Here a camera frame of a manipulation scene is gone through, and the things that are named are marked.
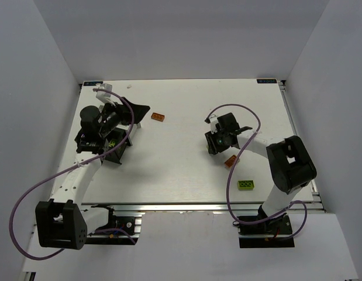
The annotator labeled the brown lego brick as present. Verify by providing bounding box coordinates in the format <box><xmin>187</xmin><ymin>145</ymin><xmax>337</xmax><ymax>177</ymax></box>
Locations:
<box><xmin>151</xmin><ymin>112</ymin><xmax>165</xmax><ymax>122</ymax></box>

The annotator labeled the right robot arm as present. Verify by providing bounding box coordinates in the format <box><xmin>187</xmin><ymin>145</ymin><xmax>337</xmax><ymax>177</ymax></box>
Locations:
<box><xmin>205</xmin><ymin>112</ymin><xmax>317</xmax><ymax>225</ymax></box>

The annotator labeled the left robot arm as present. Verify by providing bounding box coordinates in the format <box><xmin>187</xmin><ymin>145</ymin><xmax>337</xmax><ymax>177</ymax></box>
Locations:
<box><xmin>35</xmin><ymin>98</ymin><xmax>150</xmax><ymax>249</ymax></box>

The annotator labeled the white slotted container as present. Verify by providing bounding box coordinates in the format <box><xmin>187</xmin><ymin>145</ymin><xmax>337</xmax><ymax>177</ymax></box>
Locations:
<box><xmin>126</xmin><ymin>123</ymin><xmax>142</xmax><ymax>146</ymax></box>

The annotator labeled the orange lego brick with lime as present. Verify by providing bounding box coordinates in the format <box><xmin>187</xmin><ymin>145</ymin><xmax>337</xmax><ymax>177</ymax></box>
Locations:
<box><xmin>224</xmin><ymin>155</ymin><xmax>240</xmax><ymax>170</ymax></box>

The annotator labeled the black slotted container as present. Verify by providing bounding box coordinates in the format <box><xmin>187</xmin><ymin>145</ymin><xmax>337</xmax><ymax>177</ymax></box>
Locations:
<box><xmin>74</xmin><ymin>127</ymin><xmax>132</xmax><ymax>166</ymax></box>

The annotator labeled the blue corner sticker left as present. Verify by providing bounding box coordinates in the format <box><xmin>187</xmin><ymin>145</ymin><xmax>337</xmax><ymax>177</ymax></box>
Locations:
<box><xmin>83</xmin><ymin>81</ymin><xmax>104</xmax><ymax>87</ymax></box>

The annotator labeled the lime long lego brick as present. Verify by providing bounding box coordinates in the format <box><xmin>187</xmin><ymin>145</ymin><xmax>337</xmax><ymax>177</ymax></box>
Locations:
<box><xmin>237</xmin><ymin>180</ymin><xmax>255</xmax><ymax>191</ymax></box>

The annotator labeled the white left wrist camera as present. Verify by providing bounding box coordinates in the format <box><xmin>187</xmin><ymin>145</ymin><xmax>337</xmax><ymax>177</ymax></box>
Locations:
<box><xmin>93</xmin><ymin>83</ymin><xmax>116</xmax><ymax>106</ymax></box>

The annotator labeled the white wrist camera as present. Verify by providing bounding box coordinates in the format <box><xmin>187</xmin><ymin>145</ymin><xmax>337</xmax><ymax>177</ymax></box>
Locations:
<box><xmin>93</xmin><ymin>83</ymin><xmax>116</xmax><ymax>106</ymax></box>
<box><xmin>205</xmin><ymin>114</ymin><xmax>219</xmax><ymax>134</ymax></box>

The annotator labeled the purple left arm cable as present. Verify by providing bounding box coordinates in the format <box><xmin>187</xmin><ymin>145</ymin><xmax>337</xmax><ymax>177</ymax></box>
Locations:
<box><xmin>8</xmin><ymin>90</ymin><xmax>137</xmax><ymax>261</ymax></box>

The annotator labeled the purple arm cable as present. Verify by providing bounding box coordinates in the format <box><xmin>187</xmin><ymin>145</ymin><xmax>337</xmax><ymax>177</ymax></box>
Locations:
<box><xmin>8</xmin><ymin>90</ymin><xmax>137</xmax><ymax>261</ymax></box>
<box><xmin>206</xmin><ymin>104</ymin><xmax>309</xmax><ymax>239</ymax></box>

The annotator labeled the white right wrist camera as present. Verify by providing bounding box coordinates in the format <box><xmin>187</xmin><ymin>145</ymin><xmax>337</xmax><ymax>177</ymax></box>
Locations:
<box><xmin>205</xmin><ymin>114</ymin><xmax>219</xmax><ymax>134</ymax></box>

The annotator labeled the aluminium table edge rail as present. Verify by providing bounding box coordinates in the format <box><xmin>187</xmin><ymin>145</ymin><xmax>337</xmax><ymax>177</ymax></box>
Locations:
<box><xmin>82</xmin><ymin>202</ymin><xmax>325</xmax><ymax>212</ymax></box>

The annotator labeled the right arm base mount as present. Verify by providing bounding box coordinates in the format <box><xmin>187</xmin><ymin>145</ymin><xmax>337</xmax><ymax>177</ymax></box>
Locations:
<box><xmin>233</xmin><ymin>215</ymin><xmax>295</xmax><ymax>249</ymax></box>

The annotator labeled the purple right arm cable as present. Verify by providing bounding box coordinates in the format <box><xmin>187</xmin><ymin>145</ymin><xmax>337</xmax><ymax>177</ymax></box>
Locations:
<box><xmin>206</xmin><ymin>104</ymin><xmax>309</xmax><ymax>239</ymax></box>

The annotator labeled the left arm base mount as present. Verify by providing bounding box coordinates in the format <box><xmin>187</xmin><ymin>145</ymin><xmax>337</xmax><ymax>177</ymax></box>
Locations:
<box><xmin>81</xmin><ymin>204</ymin><xmax>142</xmax><ymax>245</ymax></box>

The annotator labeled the right side table rail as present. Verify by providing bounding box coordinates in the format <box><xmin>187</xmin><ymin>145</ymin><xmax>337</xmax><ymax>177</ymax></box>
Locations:
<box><xmin>278</xmin><ymin>79</ymin><xmax>320</xmax><ymax>203</ymax></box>

